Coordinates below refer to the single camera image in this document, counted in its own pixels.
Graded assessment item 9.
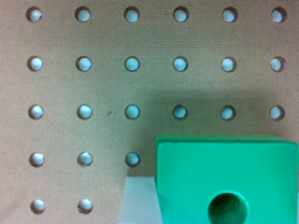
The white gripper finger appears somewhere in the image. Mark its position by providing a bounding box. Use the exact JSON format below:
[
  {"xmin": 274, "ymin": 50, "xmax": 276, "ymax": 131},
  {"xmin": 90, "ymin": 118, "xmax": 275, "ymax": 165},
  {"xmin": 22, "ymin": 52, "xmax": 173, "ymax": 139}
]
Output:
[{"xmin": 118, "ymin": 176, "xmax": 163, "ymax": 224}]

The brown pegboard panel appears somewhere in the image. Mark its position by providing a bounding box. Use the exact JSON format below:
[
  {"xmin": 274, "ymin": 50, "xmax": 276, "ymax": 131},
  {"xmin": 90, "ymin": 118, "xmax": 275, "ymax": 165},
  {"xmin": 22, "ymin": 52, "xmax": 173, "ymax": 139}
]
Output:
[{"xmin": 0, "ymin": 0, "xmax": 299, "ymax": 224}]

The green cube block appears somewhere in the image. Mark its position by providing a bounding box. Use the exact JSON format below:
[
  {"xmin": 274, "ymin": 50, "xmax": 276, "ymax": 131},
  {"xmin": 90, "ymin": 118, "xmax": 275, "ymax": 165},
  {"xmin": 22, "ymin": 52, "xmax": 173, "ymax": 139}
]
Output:
[{"xmin": 156, "ymin": 135, "xmax": 298, "ymax": 224}]

